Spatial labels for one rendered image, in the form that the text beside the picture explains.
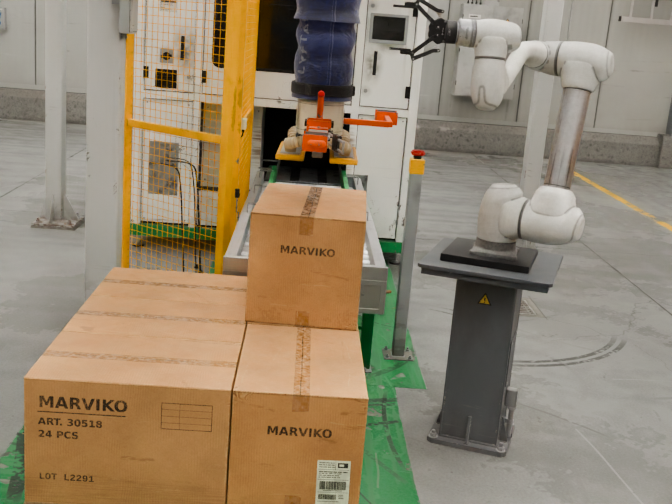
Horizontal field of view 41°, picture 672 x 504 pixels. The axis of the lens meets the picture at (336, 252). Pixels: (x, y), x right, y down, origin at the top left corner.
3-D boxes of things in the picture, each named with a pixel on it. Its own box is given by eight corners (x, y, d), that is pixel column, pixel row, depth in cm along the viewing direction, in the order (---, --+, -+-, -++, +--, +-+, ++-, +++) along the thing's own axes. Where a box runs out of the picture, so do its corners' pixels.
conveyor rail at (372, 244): (350, 205, 613) (353, 177, 609) (358, 205, 613) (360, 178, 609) (372, 310, 389) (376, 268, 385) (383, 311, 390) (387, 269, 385)
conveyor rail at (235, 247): (255, 198, 610) (256, 170, 606) (262, 198, 611) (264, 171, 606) (221, 300, 387) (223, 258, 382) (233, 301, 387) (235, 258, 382)
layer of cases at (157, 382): (111, 357, 384) (113, 266, 374) (344, 372, 388) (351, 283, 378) (24, 502, 268) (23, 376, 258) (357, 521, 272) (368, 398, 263)
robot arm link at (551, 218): (526, 241, 352) (582, 252, 341) (514, 238, 337) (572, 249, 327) (567, 46, 348) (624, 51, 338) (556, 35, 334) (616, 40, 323)
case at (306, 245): (263, 276, 378) (269, 182, 368) (358, 284, 378) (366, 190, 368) (244, 321, 320) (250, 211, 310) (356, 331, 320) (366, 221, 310)
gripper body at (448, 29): (459, 19, 291) (431, 16, 290) (456, 46, 293) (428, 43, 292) (456, 19, 298) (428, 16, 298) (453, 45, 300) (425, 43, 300)
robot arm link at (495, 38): (478, 15, 289) (474, 56, 291) (526, 19, 290) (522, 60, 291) (472, 19, 300) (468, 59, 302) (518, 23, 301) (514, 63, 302)
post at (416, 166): (390, 352, 458) (409, 157, 433) (403, 353, 458) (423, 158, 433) (391, 357, 451) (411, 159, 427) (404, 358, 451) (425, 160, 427)
